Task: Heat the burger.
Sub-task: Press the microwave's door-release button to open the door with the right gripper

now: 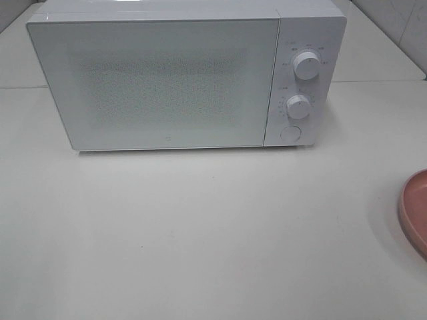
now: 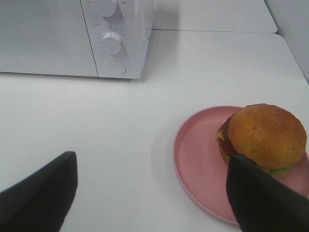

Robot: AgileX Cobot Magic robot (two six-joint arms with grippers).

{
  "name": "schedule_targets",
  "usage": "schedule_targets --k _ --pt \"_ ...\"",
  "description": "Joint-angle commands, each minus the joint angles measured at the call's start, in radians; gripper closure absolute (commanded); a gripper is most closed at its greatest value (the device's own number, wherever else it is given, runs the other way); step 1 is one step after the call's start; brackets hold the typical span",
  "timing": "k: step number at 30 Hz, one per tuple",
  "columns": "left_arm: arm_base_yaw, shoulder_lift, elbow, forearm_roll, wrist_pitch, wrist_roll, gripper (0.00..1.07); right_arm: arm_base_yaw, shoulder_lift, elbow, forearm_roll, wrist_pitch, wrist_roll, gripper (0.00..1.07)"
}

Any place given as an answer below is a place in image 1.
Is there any white microwave oven body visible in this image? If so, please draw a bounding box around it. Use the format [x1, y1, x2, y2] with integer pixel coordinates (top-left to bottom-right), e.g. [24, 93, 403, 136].
[26, 1, 347, 147]

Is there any pink plate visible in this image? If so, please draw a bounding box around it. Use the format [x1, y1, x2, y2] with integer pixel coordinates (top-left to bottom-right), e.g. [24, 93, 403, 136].
[398, 169, 426, 259]

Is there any round white door button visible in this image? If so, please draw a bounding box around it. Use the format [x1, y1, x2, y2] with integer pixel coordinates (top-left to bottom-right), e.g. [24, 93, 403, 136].
[280, 126, 302, 145]

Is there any white microwave door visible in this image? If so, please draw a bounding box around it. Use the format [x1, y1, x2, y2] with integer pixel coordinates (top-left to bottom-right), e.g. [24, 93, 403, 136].
[27, 19, 279, 151]

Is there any upper white power knob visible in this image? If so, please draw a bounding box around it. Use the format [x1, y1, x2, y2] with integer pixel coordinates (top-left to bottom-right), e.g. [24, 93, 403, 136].
[292, 50, 321, 81]

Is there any white timer knob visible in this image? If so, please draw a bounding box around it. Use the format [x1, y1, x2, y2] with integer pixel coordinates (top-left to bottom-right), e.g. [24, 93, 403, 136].
[286, 95, 312, 120]

